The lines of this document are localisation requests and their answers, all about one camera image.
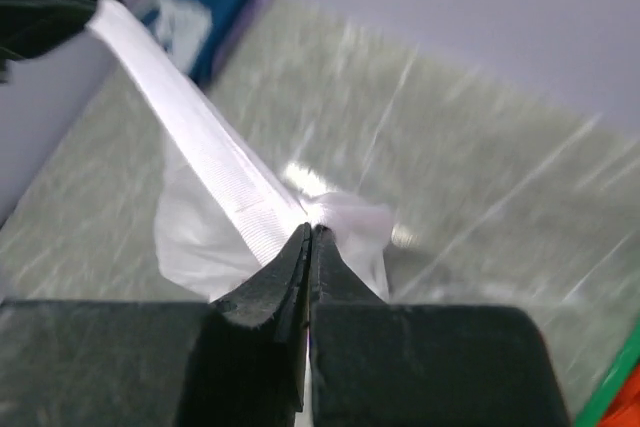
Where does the green plastic bin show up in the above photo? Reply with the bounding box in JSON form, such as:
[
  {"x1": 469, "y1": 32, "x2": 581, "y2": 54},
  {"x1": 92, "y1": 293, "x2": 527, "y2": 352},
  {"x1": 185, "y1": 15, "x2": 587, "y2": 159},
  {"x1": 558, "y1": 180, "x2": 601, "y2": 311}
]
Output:
[{"x1": 574, "y1": 324, "x2": 639, "y2": 427}]

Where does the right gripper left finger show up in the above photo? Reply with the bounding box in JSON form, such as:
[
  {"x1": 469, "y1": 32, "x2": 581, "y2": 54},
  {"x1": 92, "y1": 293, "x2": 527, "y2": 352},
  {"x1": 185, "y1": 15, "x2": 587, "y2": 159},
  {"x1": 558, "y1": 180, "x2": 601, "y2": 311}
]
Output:
[{"x1": 177, "y1": 224, "x2": 312, "y2": 426}]

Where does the folded blue printed t-shirt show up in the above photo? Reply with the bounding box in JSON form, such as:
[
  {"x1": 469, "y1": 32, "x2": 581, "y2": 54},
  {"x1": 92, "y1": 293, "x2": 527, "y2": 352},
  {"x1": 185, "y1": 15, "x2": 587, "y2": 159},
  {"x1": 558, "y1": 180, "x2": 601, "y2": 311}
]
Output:
[{"x1": 137, "y1": 0, "x2": 249, "y2": 86}]

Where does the white t-shirt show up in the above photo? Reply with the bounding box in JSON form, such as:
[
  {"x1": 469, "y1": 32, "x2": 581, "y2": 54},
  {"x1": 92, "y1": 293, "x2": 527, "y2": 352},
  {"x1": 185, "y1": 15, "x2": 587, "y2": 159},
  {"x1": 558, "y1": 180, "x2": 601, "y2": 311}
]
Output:
[{"x1": 87, "y1": 0, "x2": 392, "y2": 306}]

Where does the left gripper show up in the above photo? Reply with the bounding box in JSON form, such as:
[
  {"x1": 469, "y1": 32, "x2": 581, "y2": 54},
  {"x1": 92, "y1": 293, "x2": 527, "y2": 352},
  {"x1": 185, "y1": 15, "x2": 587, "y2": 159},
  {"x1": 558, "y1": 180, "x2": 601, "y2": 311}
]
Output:
[{"x1": 1, "y1": 0, "x2": 119, "y2": 82}]

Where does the orange t-shirt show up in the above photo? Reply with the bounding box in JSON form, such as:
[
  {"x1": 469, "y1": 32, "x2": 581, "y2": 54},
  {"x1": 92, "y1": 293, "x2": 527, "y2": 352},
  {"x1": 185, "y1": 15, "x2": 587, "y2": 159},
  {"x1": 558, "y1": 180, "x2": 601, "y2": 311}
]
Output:
[{"x1": 599, "y1": 371, "x2": 639, "y2": 427}]

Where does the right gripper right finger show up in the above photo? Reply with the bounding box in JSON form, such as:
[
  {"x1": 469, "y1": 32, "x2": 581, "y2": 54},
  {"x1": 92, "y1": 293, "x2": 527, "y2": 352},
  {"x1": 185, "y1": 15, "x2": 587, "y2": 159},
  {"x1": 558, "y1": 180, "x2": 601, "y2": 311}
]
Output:
[{"x1": 310, "y1": 227, "x2": 571, "y2": 426}]

